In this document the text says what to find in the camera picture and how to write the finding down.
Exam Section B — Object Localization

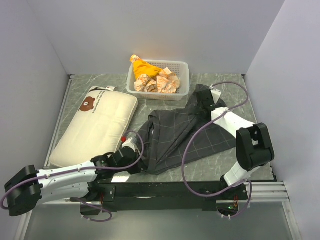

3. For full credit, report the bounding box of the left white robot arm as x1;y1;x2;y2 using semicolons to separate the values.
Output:
0;146;147;217

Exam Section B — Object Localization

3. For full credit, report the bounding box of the cream bear print pillow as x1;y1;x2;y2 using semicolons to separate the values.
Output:
49;86;138;168

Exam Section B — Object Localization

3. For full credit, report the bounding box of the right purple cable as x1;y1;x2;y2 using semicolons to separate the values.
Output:
181;81;253;221

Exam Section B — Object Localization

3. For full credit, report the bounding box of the aluminium frame rail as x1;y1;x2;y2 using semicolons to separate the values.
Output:
48;73;289;203

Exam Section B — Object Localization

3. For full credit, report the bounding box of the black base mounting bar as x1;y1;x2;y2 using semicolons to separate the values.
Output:
80;182;248;212

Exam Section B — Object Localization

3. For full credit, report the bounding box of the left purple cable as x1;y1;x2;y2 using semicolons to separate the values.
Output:
0;129;145;223

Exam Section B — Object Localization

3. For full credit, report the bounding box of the orange patterned pillowcase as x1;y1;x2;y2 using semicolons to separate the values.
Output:
130;54;181;94

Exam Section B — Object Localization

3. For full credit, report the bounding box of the purple cable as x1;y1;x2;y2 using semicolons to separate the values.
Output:
0;129;145;223
181;81;253;221

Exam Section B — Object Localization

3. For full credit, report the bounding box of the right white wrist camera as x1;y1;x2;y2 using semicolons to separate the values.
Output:
209;85;222;104

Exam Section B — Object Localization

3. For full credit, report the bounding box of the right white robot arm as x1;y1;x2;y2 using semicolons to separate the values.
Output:
195;89;275;200

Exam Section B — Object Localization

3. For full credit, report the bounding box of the white plastic basket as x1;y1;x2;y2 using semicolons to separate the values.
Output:
126;55;190;101

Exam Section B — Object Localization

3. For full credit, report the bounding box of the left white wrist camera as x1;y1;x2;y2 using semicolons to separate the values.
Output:
121;137;137;151

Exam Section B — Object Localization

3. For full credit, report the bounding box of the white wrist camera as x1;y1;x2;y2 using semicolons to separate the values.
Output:
121;137;137;151
209;85;222;104

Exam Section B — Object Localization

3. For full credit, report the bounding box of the dark grey checked pillowcase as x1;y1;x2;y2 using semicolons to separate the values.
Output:
136;84;236;175

